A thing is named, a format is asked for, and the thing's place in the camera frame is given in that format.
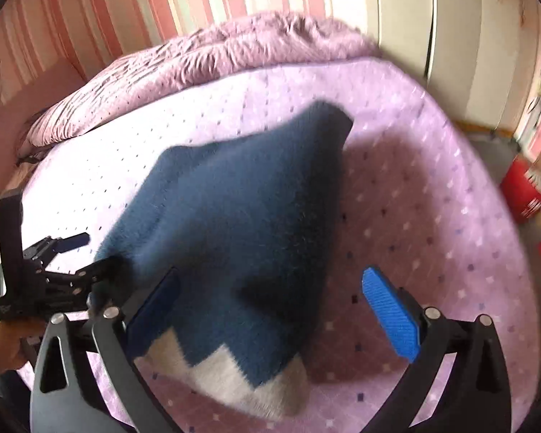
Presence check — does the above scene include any pink padded headboard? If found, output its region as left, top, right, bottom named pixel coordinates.
left=0, top=55, right=89, bottom=217

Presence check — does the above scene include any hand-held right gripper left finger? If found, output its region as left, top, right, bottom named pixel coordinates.
left=29, top=267, right=183, bottom=433

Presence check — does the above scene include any purple dotted quilt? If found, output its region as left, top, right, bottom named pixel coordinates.
left=18, top=10, right=380, bottom=150

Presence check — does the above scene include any person's left hand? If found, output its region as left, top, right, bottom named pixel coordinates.
left=0, top=316, right=47, bottom=371

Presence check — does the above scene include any white wardrobe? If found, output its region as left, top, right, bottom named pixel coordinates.
left=328, top=0, right=541, bottom=135

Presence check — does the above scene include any navy diamond pattern sweater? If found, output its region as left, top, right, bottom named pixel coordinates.
left=89, top=99, right=355, bottom=416

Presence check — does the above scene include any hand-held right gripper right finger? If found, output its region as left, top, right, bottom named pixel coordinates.
left=362, top=267, right=511, bottom=433

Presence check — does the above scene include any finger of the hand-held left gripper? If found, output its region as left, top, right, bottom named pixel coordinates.
left=40, top=255, right=123, bottom=295
left=22, top=232, right=92, bottom=266

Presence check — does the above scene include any purple dotted bed sheet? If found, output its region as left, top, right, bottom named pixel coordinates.
left=0, top=56, right=541, bottom=433

